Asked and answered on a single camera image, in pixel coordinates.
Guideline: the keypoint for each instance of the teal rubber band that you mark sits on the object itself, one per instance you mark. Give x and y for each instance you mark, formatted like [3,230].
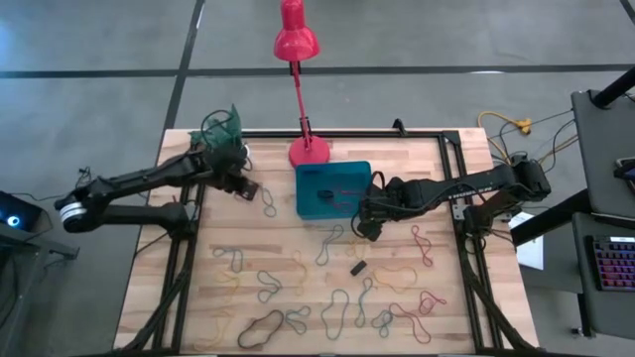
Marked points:
[241,260]
[297,320]
[364,297]
[328,243]
[266,202]
[382,322]
[272,286]
[322,317]

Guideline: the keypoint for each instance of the grey side table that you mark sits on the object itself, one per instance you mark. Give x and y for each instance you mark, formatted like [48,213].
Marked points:
[585,307]
[605,149]

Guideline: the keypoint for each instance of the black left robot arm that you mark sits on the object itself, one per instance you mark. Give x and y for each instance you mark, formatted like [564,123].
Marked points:
[149,174]

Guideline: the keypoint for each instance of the small black clamp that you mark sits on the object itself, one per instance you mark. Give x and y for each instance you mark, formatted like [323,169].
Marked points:
[398,127]

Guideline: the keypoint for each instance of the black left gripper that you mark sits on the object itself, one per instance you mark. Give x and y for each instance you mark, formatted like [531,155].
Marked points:
[223,166]

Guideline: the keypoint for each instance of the green plant white pot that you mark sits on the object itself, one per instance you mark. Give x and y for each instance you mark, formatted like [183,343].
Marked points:
[225,131]

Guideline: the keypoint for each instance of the teal plastic bin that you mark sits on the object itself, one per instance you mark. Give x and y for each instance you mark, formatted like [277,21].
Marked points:
[312,208]

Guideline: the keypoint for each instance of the red rubber band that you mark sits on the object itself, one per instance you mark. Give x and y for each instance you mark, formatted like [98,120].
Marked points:
[436,297]
[420,244]
[349,192]
[412,322]

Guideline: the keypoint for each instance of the thin black rubber band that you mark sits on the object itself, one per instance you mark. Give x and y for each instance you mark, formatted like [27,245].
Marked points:
[238,339]

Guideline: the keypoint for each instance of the black box blue light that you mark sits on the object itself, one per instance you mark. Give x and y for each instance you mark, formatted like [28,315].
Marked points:
[25,210]

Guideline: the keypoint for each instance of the grey metal stand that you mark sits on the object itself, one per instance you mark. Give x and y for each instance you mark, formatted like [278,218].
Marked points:
[49,248]

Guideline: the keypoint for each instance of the white paper sheet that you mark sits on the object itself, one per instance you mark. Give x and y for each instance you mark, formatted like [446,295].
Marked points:
[530,250]

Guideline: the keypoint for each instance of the black metal bar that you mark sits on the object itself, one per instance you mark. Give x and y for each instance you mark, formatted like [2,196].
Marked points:
[550,220]

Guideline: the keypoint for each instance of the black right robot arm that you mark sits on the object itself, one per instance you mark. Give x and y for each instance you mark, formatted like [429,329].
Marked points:
[471,186]

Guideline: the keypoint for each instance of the red desk lamp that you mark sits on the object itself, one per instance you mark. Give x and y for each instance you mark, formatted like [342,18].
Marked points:
[296,42]

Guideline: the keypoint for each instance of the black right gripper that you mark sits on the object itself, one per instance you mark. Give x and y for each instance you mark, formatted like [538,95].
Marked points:
[382,201]

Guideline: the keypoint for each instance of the black pole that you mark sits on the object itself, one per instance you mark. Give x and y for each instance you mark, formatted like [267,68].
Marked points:
[615,89]

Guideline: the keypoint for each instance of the backlit keyboard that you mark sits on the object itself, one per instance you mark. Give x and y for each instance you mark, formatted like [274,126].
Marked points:
[615,263]

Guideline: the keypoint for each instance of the yellow rubber band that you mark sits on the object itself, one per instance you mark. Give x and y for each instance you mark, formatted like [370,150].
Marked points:
[303,270]
[225,322]
[416,276]
[357,244]
[233,285]

